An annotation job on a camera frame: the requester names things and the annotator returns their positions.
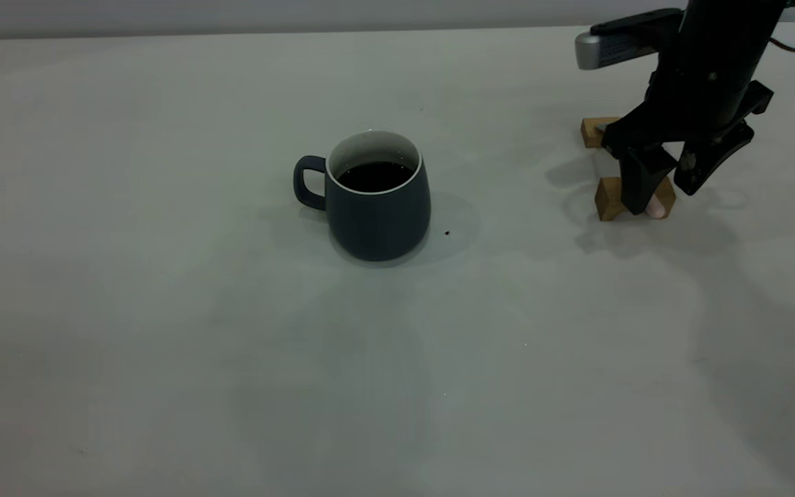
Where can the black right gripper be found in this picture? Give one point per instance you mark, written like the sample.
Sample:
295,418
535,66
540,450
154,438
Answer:
711,76

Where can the arched wooden block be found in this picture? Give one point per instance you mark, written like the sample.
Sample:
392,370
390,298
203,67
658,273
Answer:
608,199

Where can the dark grey ceramic mug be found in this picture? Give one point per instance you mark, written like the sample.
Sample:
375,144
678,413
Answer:
377,221

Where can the flat rectangular wooden block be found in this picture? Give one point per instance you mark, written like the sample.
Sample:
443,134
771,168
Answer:
594,134

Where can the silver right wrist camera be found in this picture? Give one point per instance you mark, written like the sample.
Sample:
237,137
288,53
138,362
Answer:
604,48

